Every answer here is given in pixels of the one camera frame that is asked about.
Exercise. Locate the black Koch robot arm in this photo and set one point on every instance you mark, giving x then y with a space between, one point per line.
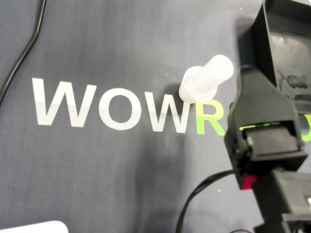
279 199

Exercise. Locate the dark grey printed desk mat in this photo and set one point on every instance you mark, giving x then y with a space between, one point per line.
97 170

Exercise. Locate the white desk lamp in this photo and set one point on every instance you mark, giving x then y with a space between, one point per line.
29 229

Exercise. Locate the black plastic tray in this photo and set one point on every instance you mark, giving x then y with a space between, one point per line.
286 48

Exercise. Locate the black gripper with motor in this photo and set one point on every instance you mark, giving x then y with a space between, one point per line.
272 148

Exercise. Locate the white plastic flanged tube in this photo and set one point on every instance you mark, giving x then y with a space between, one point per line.
211 75

